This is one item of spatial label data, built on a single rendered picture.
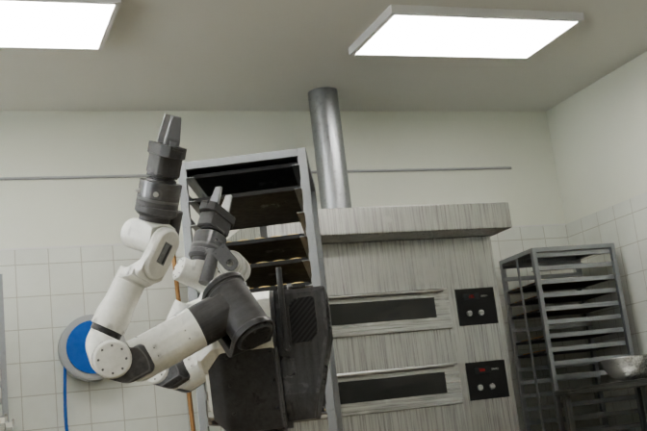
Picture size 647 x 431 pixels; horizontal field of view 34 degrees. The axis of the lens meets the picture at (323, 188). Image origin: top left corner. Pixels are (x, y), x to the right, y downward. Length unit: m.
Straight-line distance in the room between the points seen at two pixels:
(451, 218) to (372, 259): 0.52
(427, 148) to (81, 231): 2.57
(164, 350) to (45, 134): 4.85
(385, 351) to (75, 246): 2.08
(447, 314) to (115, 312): 4.27
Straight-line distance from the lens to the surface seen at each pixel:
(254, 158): 3.87
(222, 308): 2.18
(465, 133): 7.86
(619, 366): 6.67
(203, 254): 2.76
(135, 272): 2.16
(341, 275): 6.07
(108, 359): 2.13
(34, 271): 6.71
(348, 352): 6.01
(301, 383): 2.32
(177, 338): 2.17
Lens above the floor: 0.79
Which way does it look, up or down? 13 degrees up
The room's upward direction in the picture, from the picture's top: 7 degrees counter-clockwise
